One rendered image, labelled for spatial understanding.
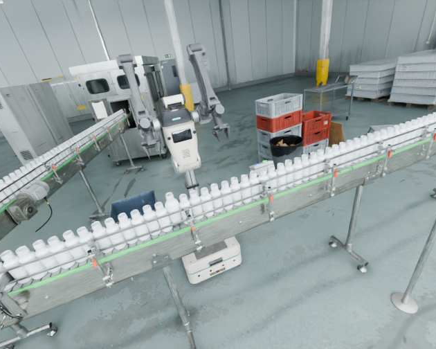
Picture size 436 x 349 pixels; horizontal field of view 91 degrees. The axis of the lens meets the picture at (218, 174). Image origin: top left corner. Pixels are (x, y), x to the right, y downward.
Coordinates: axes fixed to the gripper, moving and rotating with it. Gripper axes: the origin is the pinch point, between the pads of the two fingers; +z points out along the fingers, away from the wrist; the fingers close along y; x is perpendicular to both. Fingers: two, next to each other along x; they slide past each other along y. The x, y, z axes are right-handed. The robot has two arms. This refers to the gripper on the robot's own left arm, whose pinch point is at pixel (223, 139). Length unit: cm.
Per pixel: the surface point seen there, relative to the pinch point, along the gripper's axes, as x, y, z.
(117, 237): -18, -74, 35
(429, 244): -45, 87, 98
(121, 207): 43, -77, 23
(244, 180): -23.9, -5.4, 28.1
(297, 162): -25.7, 29.7, 28.0
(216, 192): -22.0, -22.5, 29.7
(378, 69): 271, 607, -115
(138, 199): 42, -64, 21
